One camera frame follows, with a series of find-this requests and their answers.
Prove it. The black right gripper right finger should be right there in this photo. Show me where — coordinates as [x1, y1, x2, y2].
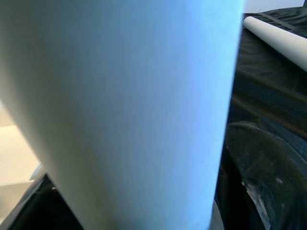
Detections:
[224, 122, 307, 230]

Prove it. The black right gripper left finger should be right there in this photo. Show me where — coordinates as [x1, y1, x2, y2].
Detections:
[4, 174, 80, 230]

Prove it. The white plastic table leg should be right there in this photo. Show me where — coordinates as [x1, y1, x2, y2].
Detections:
[0, 0, 245, 230]
[242, 16, 307, 72]

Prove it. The black plastic table cloth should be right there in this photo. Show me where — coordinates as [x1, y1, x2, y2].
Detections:
[215, 9, 307, 230]

